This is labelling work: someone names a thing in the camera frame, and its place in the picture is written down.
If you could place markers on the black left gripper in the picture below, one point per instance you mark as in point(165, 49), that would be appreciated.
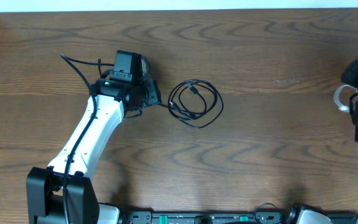
point(153, 92)

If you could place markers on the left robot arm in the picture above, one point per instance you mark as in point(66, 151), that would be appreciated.
point(63, 192)

